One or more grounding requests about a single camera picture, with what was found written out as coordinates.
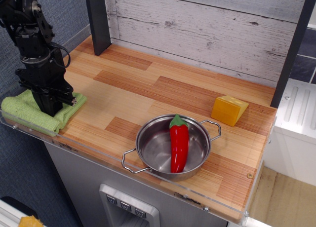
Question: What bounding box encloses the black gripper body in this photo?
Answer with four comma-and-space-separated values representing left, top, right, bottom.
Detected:
15, 43, 76, 106

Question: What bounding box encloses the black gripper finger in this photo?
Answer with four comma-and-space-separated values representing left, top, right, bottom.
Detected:
49, 96, 63, 116
31, 88, 51, 114

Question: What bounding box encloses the green woven towel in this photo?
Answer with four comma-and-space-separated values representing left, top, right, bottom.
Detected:
1, 90, 87, 137

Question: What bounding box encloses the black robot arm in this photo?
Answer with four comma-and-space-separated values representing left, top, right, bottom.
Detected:
0, 0, 77, 116

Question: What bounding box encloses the stainless steel pot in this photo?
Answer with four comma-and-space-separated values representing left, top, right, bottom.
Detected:
121, 114, 221, 181

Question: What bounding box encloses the silver dispenser button panel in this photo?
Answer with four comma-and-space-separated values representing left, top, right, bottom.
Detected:
99, 184, 160, 227

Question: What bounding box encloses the red chili pepper toy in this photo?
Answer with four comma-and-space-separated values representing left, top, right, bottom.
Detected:
169, 114, 189, 173

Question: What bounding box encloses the yellow cheese wedge toy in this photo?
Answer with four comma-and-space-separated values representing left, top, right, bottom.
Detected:
211, 95, 249, 127

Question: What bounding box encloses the white toy sink unit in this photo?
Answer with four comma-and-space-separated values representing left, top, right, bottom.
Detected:
263, 79, 316, 185

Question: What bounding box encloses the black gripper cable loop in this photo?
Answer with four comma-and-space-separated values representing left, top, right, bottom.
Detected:
50, 42, 71, 69

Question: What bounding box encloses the dark grey left post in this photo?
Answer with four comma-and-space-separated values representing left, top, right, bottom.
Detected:
86, 0, 111, 56

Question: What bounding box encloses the dark grey post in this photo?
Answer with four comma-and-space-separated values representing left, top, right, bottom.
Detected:
270, 0, 316, 108
86, 0, 111, 56

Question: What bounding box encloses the dark grey right post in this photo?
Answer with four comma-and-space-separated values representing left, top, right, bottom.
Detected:
270, 0, 316, 108

